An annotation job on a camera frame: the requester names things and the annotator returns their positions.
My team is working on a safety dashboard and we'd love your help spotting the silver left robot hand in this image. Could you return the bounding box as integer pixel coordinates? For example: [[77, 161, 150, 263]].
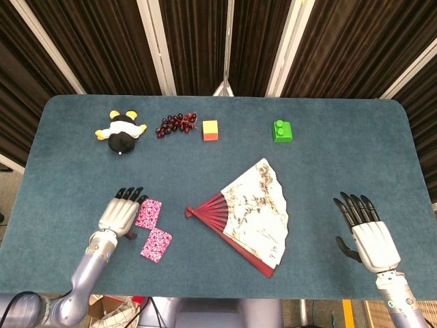
[[98, 186, 150, 240]]

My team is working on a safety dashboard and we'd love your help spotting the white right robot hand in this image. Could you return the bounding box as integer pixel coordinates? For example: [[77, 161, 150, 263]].
[[333, 191, 401, 273]]

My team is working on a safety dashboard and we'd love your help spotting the pink patterned card deck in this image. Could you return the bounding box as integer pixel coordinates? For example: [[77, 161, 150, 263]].
[[135, 198, 163, 229]]

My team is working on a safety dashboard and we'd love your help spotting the pink patterned playing card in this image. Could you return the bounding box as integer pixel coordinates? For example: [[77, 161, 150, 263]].
[[140, 228, 173, 264]]

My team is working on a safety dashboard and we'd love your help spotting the black white penguin plush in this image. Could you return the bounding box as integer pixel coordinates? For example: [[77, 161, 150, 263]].
[[94, 109, 148, 156]]

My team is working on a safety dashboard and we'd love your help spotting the cardboard box with clutter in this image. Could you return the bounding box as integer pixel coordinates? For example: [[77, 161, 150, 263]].
[[87, 294, 150, 328]]

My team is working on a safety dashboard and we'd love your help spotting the dark red grape bunch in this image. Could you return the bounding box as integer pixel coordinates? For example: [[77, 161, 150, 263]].
[[156, 112, 199, 139]]

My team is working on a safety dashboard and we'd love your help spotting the blue felt table cover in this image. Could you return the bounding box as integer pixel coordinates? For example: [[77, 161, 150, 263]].
[[0, 94, 437, 301]]

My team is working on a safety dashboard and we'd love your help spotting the red ribbed paper folding fan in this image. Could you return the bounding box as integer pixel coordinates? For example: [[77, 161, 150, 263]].
[[185, 157, 290, 279]]

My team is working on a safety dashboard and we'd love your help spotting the orange and yellow cube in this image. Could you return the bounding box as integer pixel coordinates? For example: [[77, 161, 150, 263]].
[[202, 120, 219, 141]]

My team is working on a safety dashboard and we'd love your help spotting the green two-stud building block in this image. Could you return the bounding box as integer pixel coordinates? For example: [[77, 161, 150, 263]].
[[271, 119, 295, 144]]

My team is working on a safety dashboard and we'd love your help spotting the grey robot torso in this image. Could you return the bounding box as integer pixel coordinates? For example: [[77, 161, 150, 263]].
[[169, 297, 284, 328]]

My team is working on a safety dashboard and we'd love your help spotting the dark brown curtain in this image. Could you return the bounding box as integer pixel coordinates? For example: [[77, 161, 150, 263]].
[[0, 0, 437, 206]]

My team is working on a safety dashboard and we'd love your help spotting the white frame bar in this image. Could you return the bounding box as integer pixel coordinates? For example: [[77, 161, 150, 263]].
[[0, 153, 25, 172]]

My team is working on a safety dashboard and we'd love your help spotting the white wide frame post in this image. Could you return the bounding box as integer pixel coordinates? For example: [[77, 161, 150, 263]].
[[136, 0, 178, 96], [265, 0, 315, 98]]

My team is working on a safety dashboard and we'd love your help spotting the white slanted frame post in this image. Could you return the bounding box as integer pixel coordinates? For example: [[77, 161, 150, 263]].
[[9, 0, 87, 95], [378, 46, 437, 100]]

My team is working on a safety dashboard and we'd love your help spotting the thin white frame post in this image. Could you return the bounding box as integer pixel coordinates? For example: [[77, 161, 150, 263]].
[[211, 0, 237, 97]]

